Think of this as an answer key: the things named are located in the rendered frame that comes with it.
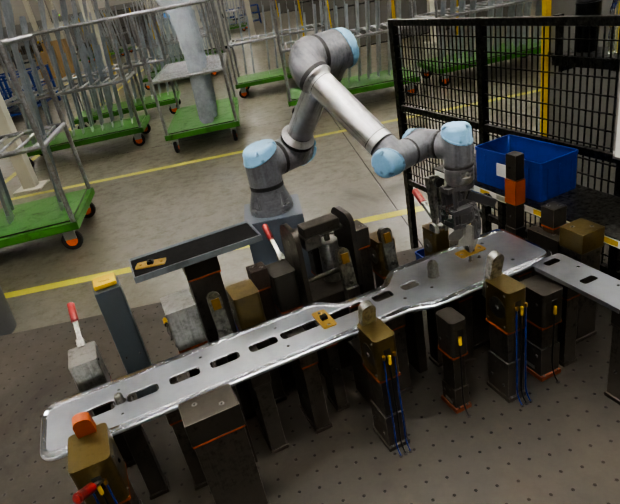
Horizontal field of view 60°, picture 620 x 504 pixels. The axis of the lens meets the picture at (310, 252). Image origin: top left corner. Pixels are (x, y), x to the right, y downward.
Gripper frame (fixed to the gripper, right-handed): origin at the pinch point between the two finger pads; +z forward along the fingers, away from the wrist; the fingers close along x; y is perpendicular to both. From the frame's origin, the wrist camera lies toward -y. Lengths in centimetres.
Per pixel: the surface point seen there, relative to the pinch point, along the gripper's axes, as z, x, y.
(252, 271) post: -6, -20, 58
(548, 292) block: 6.9, 22.6, -6.1
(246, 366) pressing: 4, 6, 70
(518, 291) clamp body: 0.6, 24.9, 5.5
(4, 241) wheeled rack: 77, -386, 187
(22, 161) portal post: 65, -649, 183
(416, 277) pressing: 4.7, -2.3, 16.8
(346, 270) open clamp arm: 0.5, -12.6, 33.0
